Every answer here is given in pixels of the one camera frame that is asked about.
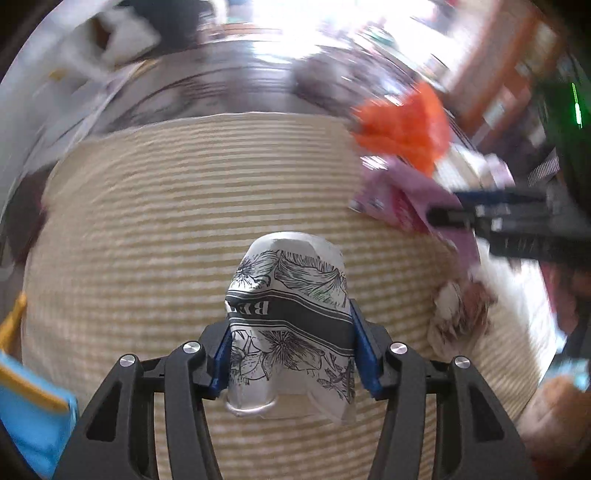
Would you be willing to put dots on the crumpled brown white wrappers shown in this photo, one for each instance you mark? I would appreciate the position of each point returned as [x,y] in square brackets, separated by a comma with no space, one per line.
[457,309]

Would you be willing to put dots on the orange plastic bag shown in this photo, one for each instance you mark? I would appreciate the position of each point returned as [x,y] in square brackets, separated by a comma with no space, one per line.
[401,134]

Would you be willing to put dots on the person's right forearm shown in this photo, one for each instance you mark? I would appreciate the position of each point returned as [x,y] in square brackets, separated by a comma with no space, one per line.
[549,415]

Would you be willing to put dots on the grey patterned table cloth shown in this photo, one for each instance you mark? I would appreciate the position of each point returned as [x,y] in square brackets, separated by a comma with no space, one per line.
[207,87]

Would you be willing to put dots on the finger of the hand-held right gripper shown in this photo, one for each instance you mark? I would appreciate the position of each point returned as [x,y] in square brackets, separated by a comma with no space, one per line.
[498,196]
[457,217]

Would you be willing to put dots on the pink plastic bag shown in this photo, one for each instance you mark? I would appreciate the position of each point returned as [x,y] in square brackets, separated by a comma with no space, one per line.
[415,182]

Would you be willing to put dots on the blue bag orange trim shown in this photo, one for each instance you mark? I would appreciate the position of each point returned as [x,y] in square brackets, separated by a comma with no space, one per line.
[32,415]

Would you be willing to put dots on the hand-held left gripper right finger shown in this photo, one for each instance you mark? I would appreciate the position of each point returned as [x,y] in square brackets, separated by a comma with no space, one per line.
[365,355]

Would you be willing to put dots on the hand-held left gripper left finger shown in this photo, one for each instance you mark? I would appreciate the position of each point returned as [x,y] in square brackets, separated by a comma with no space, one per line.
[220,364]

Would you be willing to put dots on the yellow striped mat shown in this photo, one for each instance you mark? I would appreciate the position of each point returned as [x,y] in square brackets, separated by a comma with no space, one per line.
[184,230]

